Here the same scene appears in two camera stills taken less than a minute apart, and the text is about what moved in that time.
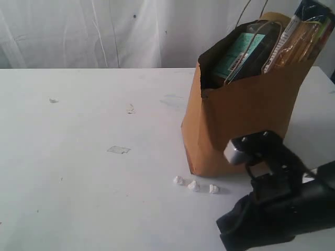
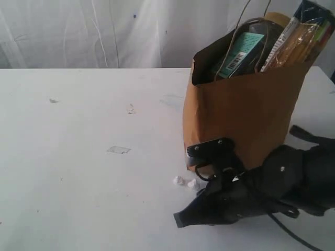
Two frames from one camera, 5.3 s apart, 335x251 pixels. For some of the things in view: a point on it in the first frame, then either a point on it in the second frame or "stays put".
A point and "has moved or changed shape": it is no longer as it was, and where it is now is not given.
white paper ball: [179, 180] stays put
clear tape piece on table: [119, 149] stays put
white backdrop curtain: [122, 34] stays put
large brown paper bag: [261, 103] has moved or changed shape
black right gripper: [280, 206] -> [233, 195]
